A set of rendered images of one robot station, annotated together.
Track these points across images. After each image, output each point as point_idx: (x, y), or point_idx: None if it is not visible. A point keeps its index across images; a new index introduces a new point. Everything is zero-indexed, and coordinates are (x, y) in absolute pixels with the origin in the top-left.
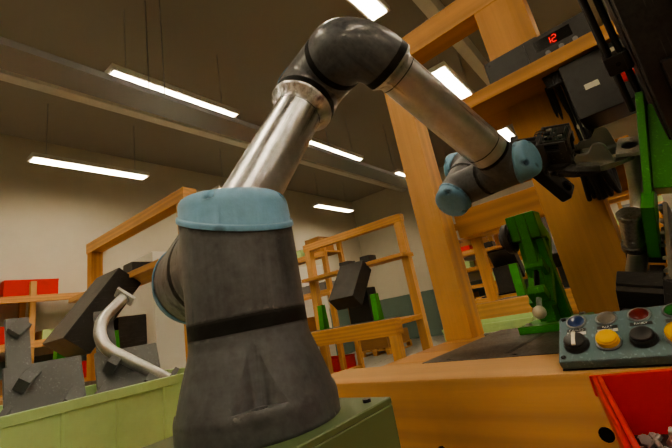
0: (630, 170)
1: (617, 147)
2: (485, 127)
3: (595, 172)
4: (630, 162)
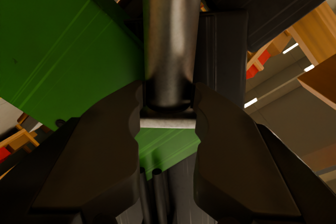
0: (144, 40)
1: (160, 126)
2: None
3: (61, 131)
4: (144, 70)
